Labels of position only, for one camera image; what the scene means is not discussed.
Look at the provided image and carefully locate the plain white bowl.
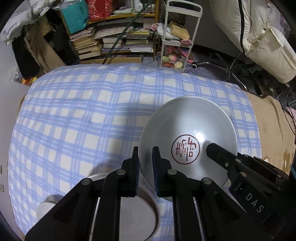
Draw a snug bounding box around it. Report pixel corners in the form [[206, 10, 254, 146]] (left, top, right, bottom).
[[36, 173, 160, 241]]

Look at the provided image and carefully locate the red bowl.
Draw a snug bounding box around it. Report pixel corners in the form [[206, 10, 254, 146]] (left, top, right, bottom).
[[138, 96, 237, 190]]

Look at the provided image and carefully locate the beige blanket under tablecloth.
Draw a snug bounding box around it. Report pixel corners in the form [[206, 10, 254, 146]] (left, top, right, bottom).
[[246, 93, 295, 174]]

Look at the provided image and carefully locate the blue white checked tablecloth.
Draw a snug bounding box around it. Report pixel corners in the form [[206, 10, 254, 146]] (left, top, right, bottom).
[[8, 64, 261, 234]]

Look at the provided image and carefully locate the cream duvet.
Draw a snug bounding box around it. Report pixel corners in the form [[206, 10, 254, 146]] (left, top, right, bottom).
[[209, 1, 295, 84]]

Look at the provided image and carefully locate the yellow plastic bag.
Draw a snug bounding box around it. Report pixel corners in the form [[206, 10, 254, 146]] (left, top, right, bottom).
[[21, 76, 38, 86]]

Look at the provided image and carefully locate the white utility cart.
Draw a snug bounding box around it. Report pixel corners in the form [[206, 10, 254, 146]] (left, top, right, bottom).
[[158, 1, 203, 71]]

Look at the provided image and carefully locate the beige coat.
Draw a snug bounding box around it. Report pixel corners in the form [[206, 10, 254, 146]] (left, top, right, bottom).
[[24, 16, 66, 73]]

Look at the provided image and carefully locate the stack of books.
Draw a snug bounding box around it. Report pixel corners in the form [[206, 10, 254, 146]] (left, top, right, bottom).
[[70, 27, 103, 60]]

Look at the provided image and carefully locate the wooden bookshelf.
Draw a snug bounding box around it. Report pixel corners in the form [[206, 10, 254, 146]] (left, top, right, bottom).
[[55, 1, 160, 63]]

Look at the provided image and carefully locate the red patterned bag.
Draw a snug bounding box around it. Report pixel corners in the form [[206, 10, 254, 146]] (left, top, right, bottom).
[[86, 0, 113, 21]]

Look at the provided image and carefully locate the teal bag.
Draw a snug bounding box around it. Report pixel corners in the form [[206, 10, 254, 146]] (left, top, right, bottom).
[[60, 0, 89, 34]]

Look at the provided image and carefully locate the white puffer jacket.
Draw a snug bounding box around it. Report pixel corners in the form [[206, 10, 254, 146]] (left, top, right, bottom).
[[1, 0, 59, 46]]

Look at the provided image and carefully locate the wall socket lower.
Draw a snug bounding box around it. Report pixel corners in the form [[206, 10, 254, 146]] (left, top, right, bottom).
[[0, 184, 4, 193]]

